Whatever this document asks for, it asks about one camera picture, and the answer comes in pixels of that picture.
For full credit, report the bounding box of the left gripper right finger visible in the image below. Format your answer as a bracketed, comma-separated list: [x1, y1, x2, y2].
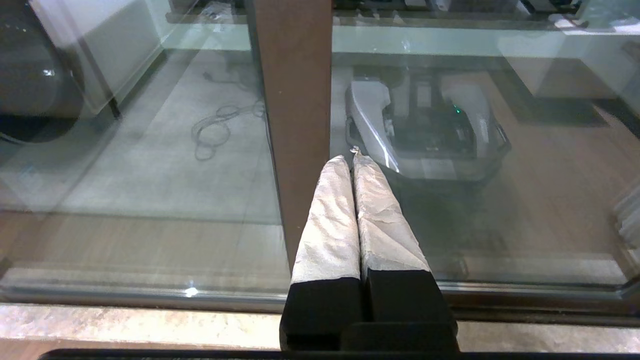
[341, 148, 460, 352]

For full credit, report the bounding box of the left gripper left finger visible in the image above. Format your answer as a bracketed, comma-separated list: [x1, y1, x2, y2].
[279, 155, 364, 351]

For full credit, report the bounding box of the brown framed glass balcony door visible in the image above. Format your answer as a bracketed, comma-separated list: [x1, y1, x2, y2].
[247, 0, 640, 327]

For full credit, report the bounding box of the fixed glass door panel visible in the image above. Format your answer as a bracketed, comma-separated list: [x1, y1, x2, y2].
[0, 0, 292, 313]

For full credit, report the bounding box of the metal door track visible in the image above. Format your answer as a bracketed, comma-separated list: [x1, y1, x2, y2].
[0, 280, 640, 328]

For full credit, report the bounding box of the white cabinet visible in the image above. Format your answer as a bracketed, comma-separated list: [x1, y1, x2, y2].
[30, 0, 173, 120]

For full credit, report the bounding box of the grey coiled cable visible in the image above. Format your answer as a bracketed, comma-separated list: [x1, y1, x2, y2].
[191, 97, 266, 162]

